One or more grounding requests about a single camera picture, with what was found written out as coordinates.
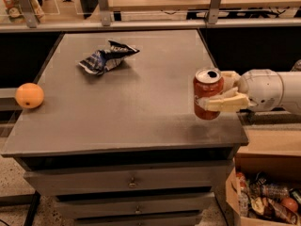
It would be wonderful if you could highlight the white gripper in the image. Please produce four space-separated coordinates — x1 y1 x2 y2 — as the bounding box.
197 70 283 112

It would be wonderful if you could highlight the red coke can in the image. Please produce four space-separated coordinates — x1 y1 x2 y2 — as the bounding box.
193 69 224 120

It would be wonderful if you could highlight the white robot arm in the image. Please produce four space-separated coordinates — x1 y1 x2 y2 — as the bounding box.
194 69 301 116

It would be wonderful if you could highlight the cardboard box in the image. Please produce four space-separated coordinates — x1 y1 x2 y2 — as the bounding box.
226 153 301 226

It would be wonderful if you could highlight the clear plastic bottle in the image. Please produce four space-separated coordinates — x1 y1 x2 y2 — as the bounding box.
250 185 290 200

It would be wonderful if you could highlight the grey drawer cabinet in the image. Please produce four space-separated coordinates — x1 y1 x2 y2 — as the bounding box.
2 30 247 226

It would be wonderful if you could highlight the brown snack packet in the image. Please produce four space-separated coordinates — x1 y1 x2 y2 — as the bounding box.
251 197 300 225

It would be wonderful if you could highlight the red apple in box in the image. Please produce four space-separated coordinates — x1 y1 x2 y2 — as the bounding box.
281 198 298 213

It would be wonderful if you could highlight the crumpled blue chip bag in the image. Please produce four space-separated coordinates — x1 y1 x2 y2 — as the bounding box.
78 40 139 75

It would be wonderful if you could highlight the orange fruit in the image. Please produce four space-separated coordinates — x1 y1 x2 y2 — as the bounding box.
15 83 44 108

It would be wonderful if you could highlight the metal railing post right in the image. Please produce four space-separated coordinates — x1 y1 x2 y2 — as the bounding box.
206 0 221 24

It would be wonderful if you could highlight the metal railing post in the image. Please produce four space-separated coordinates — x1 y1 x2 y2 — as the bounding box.
18 0 39 28
206 0 221 24
98 0 111 26

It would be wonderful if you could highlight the top drawer metal handle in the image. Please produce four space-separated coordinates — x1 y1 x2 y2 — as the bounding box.
128 177 137 188

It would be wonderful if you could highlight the drawer metal handle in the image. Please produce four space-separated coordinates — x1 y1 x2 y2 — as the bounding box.
128 177 137 188
135 205 142 215

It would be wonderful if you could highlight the metal railing post middle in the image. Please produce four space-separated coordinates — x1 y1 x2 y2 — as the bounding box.
98 0 111 26

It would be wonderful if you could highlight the metal railing post left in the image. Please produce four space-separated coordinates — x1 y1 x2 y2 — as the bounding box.
18 0 39 28

